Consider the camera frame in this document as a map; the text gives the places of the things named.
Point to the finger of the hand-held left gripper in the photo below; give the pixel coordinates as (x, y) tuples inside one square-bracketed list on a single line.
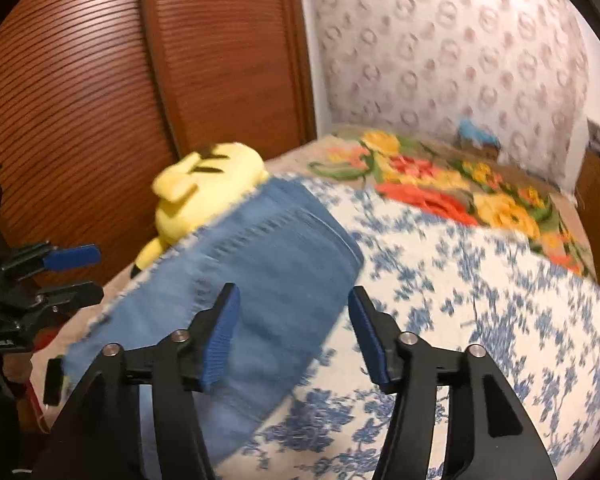
[(72, 297), (72, 257)]

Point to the blue denim pants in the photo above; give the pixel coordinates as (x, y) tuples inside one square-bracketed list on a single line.
[(280, 285)]

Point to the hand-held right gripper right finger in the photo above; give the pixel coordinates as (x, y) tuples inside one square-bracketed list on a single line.
[(372, 345)]

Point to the person's left hand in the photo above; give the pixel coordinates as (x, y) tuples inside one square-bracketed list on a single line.
[(15, 367)]

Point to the circle-print sheer curtain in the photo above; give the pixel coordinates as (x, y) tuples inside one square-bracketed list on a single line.
[(455, 60)]

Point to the yellow plush toy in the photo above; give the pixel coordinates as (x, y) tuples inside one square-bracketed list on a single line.
[(210, 180)]

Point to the flower-print blanket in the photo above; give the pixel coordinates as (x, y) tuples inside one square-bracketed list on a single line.
[(430, 185)]

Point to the wooden slatted wardrobe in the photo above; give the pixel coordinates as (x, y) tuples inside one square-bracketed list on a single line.
[(105, 85)]

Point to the blue floral bed sheet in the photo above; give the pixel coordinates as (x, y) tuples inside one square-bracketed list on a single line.
[(480, 310)]

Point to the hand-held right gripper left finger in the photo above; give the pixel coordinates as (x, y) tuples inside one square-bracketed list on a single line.
[(220, 340)]

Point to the blue plastic bag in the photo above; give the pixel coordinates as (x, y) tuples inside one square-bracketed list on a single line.
[(477, 132)]

